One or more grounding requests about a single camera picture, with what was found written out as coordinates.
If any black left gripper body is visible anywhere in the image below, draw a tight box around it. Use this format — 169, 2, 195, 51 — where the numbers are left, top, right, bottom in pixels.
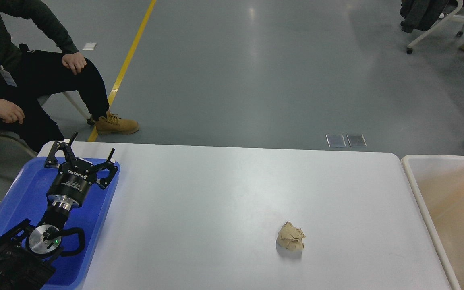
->
47, 162, 97, 209

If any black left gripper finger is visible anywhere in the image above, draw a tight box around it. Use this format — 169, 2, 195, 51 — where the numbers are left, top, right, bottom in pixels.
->
91, 148, 118, 189
44, 132, 78, 169

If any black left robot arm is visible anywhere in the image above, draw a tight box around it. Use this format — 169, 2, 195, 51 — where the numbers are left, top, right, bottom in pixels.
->
0, 138, 119, 290

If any person's left hand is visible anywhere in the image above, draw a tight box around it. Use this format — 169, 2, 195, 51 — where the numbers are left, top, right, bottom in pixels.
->
61, 52, 87, 75

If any blue plastic tray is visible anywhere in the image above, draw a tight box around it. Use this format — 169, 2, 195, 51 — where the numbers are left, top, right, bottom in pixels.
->
0, 157, 119, 290

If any tan work boot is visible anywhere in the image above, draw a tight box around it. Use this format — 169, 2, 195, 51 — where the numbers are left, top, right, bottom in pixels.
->
89, 111, 140, 135

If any white chair under person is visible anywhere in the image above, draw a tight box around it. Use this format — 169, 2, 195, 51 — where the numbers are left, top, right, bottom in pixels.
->
37, 92, 91, 123

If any seated person in green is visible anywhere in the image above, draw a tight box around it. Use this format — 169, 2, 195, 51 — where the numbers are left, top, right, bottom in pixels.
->
0, 0, 109, 151

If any white paper scrap on floor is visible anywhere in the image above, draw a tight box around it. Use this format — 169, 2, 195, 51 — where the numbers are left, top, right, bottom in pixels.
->
82, 42, 97, 51

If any crumpled brown paper ball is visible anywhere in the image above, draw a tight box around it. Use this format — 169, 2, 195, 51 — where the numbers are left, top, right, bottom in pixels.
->
276, 222, 306, 251

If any left metal floor plate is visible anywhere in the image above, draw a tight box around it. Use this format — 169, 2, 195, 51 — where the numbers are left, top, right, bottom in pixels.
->
326, 134, 346, 147

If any metal floor plate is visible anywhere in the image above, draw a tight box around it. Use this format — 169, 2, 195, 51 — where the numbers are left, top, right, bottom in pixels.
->
326, 134, 346, 147
346, 134, 368, 147

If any right metal floor plate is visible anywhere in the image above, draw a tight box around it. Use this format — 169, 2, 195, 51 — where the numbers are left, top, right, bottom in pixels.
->
346, 134, 368, 147

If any beige plastic bin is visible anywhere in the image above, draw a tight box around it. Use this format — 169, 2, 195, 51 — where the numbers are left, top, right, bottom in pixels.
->
401, 155, 464, 290

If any dark jacket on chair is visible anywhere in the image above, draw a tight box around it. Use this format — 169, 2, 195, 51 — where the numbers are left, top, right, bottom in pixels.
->
399, 0, 449, 33

